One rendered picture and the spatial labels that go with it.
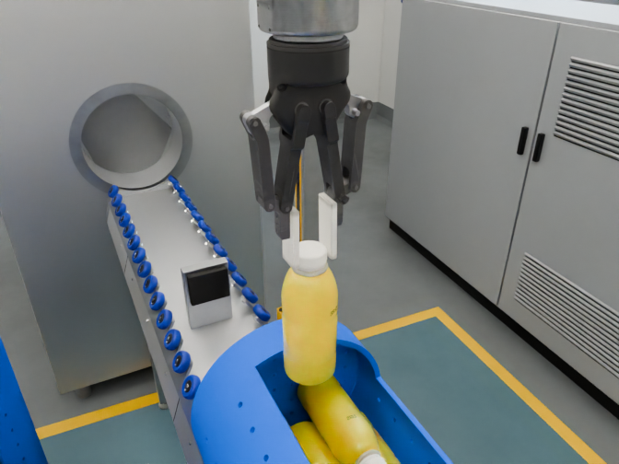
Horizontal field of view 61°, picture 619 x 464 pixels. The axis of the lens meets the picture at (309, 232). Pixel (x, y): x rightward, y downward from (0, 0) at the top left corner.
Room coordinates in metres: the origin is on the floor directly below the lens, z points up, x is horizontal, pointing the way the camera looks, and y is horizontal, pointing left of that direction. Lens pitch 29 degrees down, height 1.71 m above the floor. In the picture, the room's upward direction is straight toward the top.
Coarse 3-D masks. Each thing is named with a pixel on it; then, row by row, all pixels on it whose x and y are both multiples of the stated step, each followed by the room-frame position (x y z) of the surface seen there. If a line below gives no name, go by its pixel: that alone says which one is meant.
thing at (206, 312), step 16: (192, 272) 0.93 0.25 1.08; (208, 272) 0.94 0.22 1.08; (224, 272) 0.95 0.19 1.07; (192, 288) 0.92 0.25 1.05; (208, 288) 0.93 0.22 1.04; (224, 288) 0.95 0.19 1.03; (192, 304) 0.91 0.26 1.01; (208, 304) 0.94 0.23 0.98; (224, 304) 0.96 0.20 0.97; (192, 320) 0.93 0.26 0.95; (208, 320) 0.94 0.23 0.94
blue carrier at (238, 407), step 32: (224, 352) 0.55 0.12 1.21; (256, 352) 0.52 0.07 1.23; (352, 352) 0.63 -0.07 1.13; (224, 384) 0.50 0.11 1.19; (256, 384) 0.48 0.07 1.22; (288, 384) 0.58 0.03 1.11; (352, 384) 0.63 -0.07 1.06; (384, 384) 0.57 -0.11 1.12; (192, 416) 0.51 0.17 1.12; (224, 416) 0.46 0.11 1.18; (256, 416) 0.43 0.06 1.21; (288, 416) 0.58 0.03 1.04; (384, 416) 0.56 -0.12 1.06; (224, 448) 0.42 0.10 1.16; (256, 448) 0.40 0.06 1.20; (288, 448) 0.38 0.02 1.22; (416, 448) 0.49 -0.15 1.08
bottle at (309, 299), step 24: (288, 288) 0.48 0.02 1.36; (312, 288) 0.47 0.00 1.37; (336, 288) 0.49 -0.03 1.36; (288, 312) 0.47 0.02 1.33; (312, 312) 0.46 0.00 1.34; (336, 312) 0.48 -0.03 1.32; (288, 336) 0.47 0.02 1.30; (312, 336) 0.46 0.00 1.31; (336, 336) 0.49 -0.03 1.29; (288, 360) 0.47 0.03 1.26; (312, 360) 0.46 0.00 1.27; (312, 384) 0.46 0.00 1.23
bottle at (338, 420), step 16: (320, 384) 0.57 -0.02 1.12; (336, 384) 0.57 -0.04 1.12; (304, 400) 0.56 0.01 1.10; (320, 400) 0.54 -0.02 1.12; (336, 400) 0.53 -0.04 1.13; (352, 400) 0.54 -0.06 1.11; (320, 416) 0.52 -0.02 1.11; (336, 416) 0.51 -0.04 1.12; (352, 416) 0.50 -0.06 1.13; (320, 432) 0.51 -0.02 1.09; (336, 432) 0.49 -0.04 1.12; (352, 432) 0.48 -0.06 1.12; (368, 432) 0.48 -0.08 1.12; (336, 448) 0.47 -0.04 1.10; (352, 448) 0.46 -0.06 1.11; (368, 448) 0.46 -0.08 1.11
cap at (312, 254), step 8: (312, 240) 0.51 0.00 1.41; (304, 248) 0.50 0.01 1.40; (312, 248) 0.50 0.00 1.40; (320, 248) 0.50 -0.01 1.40; (304, 256) 0.48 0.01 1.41; (312, 256) 0.48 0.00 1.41; (320, 256) 0.48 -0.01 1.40; (304, 264) 0.47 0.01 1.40; (312, 264) 0.47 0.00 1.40; (320, 264) 0.48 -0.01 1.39
